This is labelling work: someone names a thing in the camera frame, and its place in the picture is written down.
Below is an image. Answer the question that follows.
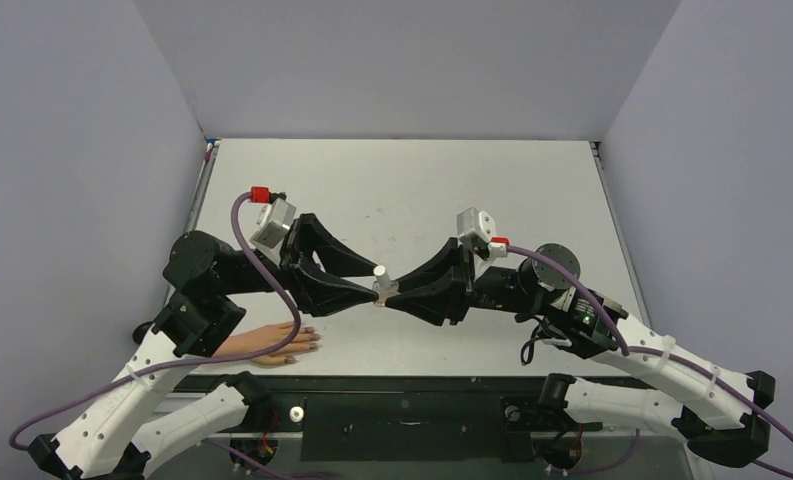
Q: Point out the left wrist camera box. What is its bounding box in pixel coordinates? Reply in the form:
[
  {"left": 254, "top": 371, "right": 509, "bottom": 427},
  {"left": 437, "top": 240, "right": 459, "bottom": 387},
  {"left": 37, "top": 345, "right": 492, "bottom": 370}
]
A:
[{"left": 250, "top": 186, "right": 296, "bottom": 249}]

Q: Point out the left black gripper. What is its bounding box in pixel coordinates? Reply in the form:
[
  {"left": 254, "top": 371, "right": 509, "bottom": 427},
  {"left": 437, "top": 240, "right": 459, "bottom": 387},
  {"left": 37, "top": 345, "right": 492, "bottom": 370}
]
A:
[{"left": 218, "top": 216, "right": 383, "bottom": 313}]

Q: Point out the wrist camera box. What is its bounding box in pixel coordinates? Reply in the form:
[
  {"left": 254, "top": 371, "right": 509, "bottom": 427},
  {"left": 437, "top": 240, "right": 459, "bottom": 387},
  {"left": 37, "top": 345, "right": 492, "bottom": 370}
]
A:
[
  {"left": 250, "top": 186, "right": 296, "bottom": 249},
  {"left": 456, "top": 207, "right": 509, "bottom": 261}
]

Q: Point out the clear nail polish bottle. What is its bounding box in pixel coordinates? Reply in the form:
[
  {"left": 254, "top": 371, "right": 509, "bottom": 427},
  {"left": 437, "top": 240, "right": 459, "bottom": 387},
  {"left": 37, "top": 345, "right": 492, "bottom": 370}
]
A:
[{"left": 372, "top": 265, "right": 399, "bottom": 307}]

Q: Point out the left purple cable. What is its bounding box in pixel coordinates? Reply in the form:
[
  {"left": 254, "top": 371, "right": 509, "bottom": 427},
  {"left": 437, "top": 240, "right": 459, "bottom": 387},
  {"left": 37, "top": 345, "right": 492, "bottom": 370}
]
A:
[{"left": 8, "top": 187, "right": 303, "bottom": 452}]

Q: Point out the mannequin hand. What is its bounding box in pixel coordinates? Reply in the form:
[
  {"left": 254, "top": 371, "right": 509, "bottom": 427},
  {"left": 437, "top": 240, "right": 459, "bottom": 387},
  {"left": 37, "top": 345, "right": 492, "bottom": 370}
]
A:
[{"left": 211, "top": 320, "right": 322, "bottom": 367}]

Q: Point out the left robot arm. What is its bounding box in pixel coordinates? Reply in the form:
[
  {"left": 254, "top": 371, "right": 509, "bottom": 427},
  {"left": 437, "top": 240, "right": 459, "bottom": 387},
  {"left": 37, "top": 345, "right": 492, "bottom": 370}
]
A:
[{"left": 27, "top": 214, "right": 378, "bottom": 479}]

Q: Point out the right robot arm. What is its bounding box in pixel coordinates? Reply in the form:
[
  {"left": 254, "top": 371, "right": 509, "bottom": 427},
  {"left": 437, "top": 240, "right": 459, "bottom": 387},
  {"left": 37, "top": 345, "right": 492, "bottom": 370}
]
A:
[{"left": 385, "top": 238, "right": 775, "bottom": 468}]

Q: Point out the black round knob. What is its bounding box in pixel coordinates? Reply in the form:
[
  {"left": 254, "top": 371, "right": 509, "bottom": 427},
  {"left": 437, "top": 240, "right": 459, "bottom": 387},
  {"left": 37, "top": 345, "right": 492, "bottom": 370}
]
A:
[{"left": 131, "top": 321, "right": 153, "bottom": 345}]

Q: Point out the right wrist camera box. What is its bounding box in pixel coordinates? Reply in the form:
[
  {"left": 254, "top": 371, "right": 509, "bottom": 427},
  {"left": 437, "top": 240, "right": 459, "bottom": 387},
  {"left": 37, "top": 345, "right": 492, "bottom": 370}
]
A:
[{"left": 456, "top": 207, "right": 509, "bottom": 261}]

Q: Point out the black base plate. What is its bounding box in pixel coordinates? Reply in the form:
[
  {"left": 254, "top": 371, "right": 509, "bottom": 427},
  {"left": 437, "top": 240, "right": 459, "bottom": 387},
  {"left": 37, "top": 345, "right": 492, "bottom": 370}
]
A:
[{"left": 233, "top": 376, "right": 579, "bottom": 462}]

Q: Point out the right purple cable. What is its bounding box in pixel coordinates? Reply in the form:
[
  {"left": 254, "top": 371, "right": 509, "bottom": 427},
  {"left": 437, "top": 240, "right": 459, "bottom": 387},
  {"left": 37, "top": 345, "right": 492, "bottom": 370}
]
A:
[{"left": 491, "top": 237, "right": 793, "bottom": 480}]

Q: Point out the purple cable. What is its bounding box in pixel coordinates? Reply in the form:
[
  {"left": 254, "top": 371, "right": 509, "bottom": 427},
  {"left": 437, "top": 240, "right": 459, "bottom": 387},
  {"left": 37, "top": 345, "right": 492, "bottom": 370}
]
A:
[
  {"left": 8, "top": 187, "right": 303, "bottom": 452},
  {"left": 491, "top": 237, "right": 793, "bottom": 480}
]

